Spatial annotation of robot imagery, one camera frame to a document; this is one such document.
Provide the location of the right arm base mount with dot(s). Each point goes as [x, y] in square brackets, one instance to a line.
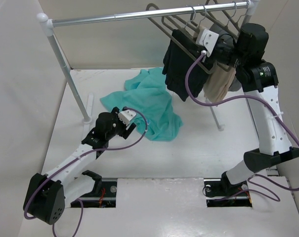
[220, 193]

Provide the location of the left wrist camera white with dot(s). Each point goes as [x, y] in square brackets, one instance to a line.
[126, 116]

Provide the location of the grey hanger with beige garment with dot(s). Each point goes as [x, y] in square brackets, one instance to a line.
[196, 21]

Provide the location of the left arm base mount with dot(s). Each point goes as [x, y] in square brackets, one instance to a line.
[103, 192]

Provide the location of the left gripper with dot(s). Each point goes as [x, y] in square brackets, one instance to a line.
[125, 129]

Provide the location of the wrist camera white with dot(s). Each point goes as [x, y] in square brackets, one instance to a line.
[208, 40]
[126, 116]

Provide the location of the black hanging garment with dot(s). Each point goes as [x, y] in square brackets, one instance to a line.
[176, 64]

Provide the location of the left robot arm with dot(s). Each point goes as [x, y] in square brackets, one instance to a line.
[50, 193]

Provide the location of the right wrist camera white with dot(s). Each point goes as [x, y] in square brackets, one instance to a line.
[208, 40]

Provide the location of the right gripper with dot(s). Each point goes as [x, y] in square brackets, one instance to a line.
[214, 50]

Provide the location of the grey hanging garment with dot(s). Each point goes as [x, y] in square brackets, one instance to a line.
[234, 84]

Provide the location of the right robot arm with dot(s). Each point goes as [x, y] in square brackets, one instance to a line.
[258, 80]

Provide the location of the aluminium rail right side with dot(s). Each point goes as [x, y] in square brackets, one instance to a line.
[245, 87]

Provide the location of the teal t shirt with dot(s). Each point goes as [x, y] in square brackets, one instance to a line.
[147, 93]

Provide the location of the beige hanging garment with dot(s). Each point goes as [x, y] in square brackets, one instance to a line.
[218, 83]

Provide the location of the grey hanger with black garment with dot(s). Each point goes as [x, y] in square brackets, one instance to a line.
[209, 67]

